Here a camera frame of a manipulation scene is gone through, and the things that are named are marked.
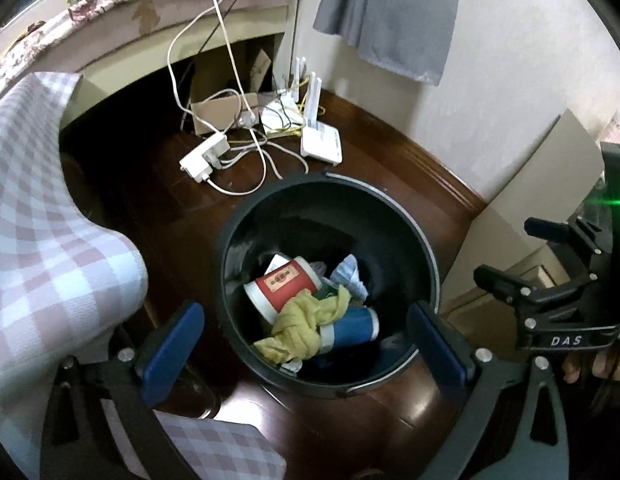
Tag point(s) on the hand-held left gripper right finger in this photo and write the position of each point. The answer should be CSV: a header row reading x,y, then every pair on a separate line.
x,y
434,355

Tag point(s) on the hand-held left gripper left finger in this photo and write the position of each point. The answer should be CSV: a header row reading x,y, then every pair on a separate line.
x,y
172,350

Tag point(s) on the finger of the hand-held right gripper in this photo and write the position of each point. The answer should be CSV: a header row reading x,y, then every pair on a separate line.
x,y
504,287
549,230

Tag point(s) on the blue white paper cup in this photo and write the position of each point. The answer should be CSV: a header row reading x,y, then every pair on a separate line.
x,y
355,327

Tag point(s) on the light blue wrapper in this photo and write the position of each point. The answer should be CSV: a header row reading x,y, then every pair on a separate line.
x,y
349,272

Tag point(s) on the yellowish knotted cloth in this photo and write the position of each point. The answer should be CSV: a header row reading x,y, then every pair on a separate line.
x,y
300,330

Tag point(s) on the red paper cup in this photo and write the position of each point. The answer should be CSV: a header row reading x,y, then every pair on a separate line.
x,y
285,280

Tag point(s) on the black trash bin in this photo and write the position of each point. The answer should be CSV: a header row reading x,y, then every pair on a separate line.
x,y
310,220

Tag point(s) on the person's right hand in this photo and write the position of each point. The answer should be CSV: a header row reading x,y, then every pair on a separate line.
x,y
609,362

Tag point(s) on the beige board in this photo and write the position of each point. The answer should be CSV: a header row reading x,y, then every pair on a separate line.
x,y
534,185

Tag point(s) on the pink checkered tablecloth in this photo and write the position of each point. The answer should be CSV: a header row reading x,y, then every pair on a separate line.
x,y
40,260

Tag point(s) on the white power strip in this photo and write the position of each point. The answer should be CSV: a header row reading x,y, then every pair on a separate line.
x,y
205,155

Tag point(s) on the white router with antennas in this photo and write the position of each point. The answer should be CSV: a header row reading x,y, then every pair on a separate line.
x,y
277,115
322,142

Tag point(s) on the cardboard box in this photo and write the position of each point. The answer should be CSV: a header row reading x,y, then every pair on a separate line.
x,y
215,112

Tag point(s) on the long grey curtain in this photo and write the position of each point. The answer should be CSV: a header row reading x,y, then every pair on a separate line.
x,y
389,10

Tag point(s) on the bed with floral cover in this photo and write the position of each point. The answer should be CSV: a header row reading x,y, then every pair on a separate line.
x,y
140,15

